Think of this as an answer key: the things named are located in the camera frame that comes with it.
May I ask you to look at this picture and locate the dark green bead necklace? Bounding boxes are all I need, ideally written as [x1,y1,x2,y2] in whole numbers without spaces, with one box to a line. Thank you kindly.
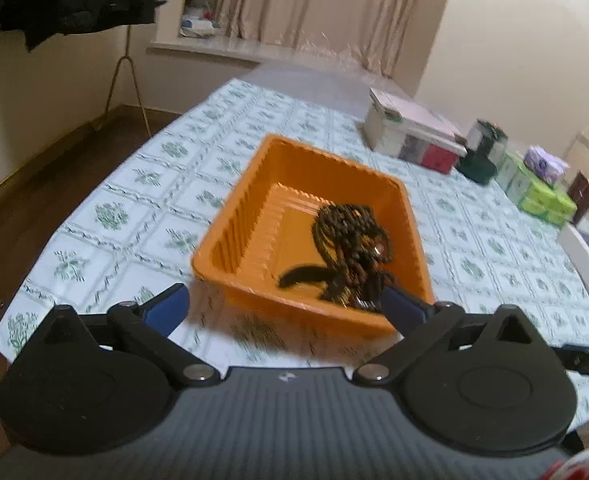
[278,202,399,311]

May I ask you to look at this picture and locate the reddish brown bead necklace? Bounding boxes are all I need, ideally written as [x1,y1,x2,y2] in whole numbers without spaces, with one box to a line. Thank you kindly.
[318,202,394,281]

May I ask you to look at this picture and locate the orange plastic tray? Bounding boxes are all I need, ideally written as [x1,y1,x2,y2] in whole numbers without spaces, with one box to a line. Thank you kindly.
[191,134,434,337]

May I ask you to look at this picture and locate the dark brown wooden chair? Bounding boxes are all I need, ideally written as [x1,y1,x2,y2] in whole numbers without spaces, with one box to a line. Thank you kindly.
[567,171,589,226]

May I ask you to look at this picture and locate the floral green white tablecloth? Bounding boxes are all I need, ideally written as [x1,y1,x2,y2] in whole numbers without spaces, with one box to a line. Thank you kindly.
[0,80,589,372]

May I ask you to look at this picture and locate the green tissue pack bundle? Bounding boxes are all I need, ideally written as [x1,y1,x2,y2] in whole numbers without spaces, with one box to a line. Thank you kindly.
[495,152,577,226]

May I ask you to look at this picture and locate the green glass jar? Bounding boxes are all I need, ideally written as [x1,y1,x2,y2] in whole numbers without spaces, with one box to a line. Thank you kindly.
[456,119,508,185]

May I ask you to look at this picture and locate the thick white red book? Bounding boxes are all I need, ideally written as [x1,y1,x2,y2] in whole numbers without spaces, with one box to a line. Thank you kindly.
[363,105,467,174]

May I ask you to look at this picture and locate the purple tissue pack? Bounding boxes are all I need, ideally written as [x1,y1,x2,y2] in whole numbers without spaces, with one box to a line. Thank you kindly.
[523,145,570,186]

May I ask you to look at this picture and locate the pink cover book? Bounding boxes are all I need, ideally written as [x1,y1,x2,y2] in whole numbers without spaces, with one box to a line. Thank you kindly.
[369,88,465,144]

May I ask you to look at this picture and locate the metal clothes rack stand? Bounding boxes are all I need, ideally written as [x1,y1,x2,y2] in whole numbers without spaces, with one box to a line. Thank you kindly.
[91,22,154,139]

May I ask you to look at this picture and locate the white plastic bag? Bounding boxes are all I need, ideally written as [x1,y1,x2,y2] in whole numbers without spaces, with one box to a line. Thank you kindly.
[180,0,222,39]

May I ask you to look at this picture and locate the beige curtain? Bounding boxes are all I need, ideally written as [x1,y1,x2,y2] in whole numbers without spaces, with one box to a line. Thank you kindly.
[215,0,416,76]

